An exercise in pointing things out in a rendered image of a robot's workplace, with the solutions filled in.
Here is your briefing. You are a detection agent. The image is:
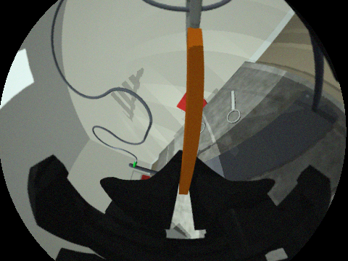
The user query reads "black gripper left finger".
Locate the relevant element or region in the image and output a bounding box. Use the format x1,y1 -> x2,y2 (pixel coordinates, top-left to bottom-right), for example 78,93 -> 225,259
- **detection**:
99,150 -> 183,229

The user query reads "grey loop with orange handle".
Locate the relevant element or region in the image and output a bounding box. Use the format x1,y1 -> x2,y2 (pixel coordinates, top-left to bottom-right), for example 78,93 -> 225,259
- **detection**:
179,0 -> 205,195

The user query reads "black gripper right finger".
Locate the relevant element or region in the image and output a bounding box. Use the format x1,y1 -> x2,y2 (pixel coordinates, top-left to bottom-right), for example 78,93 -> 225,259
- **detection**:
189,158 -> 275,231

